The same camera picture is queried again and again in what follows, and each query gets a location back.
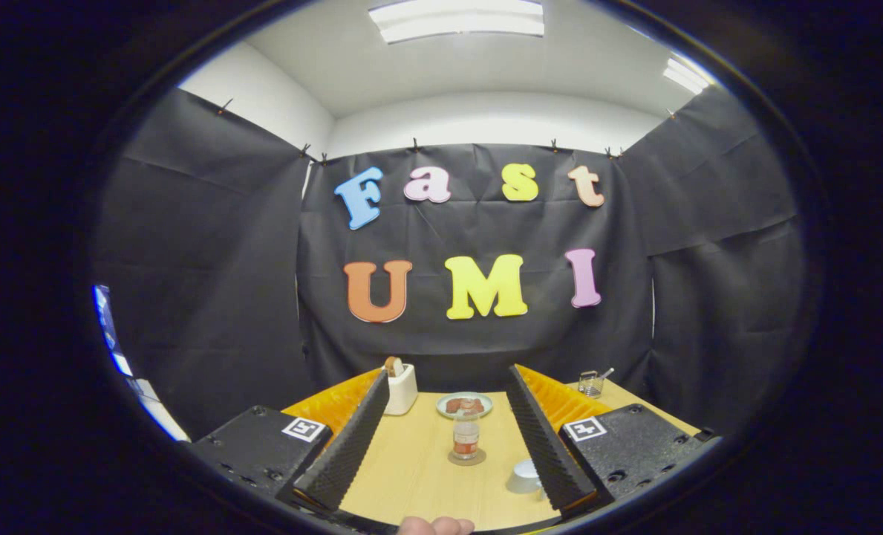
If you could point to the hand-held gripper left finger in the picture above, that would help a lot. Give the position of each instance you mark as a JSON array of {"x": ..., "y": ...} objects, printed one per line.
[{"x": 348, "y": 453}]

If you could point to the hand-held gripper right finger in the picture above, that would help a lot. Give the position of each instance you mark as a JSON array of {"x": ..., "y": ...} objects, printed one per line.
[{"x": 549, "y": 449}]

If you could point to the pale grey cup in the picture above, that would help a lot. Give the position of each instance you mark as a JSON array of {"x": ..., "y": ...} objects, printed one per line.
[{"x": 523, "y": 479}]

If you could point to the round brown coaster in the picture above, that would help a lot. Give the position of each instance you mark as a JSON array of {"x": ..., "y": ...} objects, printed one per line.
[{"x": 480, "y": 458}]

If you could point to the clear plastic bottle red label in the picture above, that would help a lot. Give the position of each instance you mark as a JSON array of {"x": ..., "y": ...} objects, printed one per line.
[{"x": 466, "y": 443}]

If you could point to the wooden table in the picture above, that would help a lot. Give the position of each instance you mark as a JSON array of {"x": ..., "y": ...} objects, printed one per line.
[{"x": 411, "y": 475}]

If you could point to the white toaster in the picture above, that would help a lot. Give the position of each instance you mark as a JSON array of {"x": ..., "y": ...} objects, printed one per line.
[{"x": 402, "y": 394}]

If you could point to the brown food piece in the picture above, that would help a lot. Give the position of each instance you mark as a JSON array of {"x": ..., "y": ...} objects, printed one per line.
[
  {"x": 452, "y": 406},
  {"x": 479, "y": 406}
]

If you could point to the bread slice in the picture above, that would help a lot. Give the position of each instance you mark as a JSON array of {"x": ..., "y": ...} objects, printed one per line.
[{"x": 393, "y": 365}]

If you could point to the pale green plate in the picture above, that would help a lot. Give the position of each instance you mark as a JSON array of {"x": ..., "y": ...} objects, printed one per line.
[{"x": 443, "y": 407}]

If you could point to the small ceiling light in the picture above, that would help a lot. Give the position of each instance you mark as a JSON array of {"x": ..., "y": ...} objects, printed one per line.
[{"x": 685, "y": 76}]

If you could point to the long ceiling light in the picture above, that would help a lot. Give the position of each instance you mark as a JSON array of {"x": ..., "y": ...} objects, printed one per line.
[{"x": 456, "y": 18}]

